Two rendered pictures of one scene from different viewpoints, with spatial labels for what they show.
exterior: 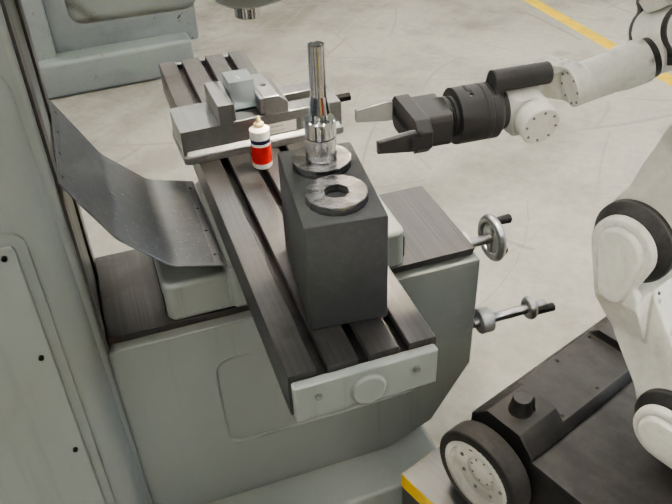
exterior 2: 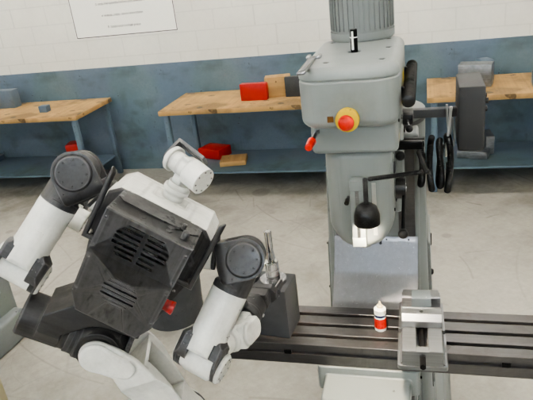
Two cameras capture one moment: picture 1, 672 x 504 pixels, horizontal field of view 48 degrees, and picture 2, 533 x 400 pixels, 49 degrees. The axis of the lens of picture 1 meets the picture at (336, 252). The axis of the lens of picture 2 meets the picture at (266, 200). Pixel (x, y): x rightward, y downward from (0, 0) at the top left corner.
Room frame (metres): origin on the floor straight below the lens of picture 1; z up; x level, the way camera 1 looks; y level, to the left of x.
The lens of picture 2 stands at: (1.98, -1.39, 2.17)
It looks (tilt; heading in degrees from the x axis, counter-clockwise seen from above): 23 degrees down; 125
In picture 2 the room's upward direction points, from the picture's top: 7 degrees counter-clockwise
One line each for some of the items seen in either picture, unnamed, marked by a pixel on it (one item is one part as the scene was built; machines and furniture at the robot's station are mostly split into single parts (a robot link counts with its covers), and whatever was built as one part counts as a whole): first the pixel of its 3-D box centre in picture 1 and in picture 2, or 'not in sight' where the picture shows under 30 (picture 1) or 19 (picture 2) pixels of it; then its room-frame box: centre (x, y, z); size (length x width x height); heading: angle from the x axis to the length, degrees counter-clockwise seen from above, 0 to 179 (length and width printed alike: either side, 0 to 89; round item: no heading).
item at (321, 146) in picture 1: (320, 140); (272, 270); (0.99, 0.02, 1.19); 0.05 x 0.05 x 0.06
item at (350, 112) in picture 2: not in sight; (347, 120); (1.35, -0.09, 1.76); 0.06 x 0.02 x 0.06; 18
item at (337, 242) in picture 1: (331, 229); (262, 301); (0.94, 0.01, 1.06); 0.22 x 0.12 x 0.20; 12
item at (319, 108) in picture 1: (317, 82); (269, 246); (0.99, 0.02, 1.28); 0.03 x 0.03 x 0.11
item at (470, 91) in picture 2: not in sight; (471, 110); (1.51, 0.52, 1.62); 0.20 x 0.09 x 0.21; 108
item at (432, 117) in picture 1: (440, 119); (254, 301); (1.04, -0.17, 1.19); 0.13 x 0.12 x 0.10; 15
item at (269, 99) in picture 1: (265, 93); (421, 317); (1.46, 0.13, 1.05); 0.12 x 0.06 x 0.04; 19
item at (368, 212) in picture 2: not in sight; (366, 213); (1.37, -0.04, 1.48); 0.07 x 0.07 x 0.06
